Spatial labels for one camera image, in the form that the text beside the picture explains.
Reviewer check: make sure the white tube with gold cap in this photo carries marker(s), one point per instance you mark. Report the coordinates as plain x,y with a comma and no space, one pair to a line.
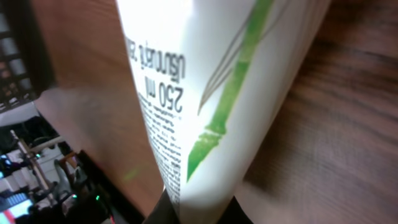
211,76

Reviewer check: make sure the grey plastic mesh basket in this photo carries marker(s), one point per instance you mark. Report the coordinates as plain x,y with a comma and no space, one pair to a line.
26,69

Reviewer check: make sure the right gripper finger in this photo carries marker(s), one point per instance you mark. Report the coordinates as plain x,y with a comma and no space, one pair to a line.
164,213

